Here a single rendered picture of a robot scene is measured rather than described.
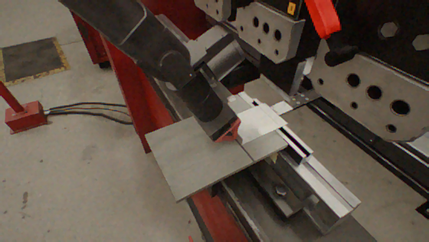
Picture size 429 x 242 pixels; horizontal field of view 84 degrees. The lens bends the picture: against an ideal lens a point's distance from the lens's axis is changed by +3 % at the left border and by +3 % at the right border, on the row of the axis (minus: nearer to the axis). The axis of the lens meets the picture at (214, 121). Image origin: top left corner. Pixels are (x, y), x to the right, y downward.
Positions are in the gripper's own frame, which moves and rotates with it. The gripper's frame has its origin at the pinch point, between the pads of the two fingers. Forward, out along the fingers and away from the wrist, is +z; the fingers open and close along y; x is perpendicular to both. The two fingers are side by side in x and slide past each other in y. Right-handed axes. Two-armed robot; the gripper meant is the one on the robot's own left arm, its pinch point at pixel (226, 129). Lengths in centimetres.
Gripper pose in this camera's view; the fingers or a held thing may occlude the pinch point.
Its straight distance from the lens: 51.7
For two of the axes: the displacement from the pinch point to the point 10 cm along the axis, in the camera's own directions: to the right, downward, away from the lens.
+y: -4.9, -6.2, 6.1
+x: -7.7, 6.4, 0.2
